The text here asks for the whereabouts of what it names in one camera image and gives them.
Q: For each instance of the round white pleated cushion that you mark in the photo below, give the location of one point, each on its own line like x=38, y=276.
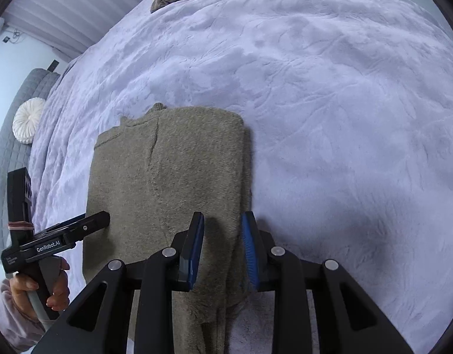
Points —
x=26, y=120

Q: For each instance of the grey quilted headboard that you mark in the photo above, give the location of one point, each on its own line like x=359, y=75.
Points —
x=13, y=154

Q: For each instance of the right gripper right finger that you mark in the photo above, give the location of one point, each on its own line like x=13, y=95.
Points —
x=310, y=296

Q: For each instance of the lavender plush bed blanket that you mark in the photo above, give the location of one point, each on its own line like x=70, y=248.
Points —
x=350, y=104

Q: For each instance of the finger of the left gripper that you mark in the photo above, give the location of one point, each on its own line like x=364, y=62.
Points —
x=75, y=229

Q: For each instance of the olive brown knit sweater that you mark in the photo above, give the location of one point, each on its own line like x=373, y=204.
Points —
x=151, y=174

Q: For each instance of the grey window curtain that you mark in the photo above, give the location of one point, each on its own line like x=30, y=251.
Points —
x=69, y=26

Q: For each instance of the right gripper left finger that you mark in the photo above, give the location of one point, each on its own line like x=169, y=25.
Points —
x=134, y=296

